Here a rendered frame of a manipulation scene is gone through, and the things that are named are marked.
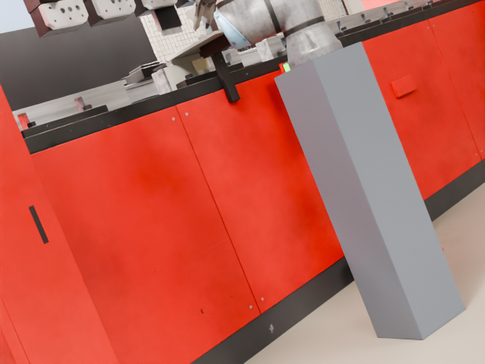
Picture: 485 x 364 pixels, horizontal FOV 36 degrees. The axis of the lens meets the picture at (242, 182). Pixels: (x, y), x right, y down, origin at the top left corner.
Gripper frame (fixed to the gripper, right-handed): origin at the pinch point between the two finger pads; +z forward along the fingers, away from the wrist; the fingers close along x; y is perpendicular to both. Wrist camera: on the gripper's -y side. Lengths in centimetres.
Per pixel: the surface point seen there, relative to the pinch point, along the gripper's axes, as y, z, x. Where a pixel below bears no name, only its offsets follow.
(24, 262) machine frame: -30, 38, 99
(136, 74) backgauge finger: 25.2, 25.8, 1.2
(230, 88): -16.6, 16.0, 1.4
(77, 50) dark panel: 60, 29, -3
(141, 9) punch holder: 20.7, -0.6, 8.7
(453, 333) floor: -119, 38, 37
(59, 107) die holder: 7, 20, 56
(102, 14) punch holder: 19.1, -1.2, 28.8
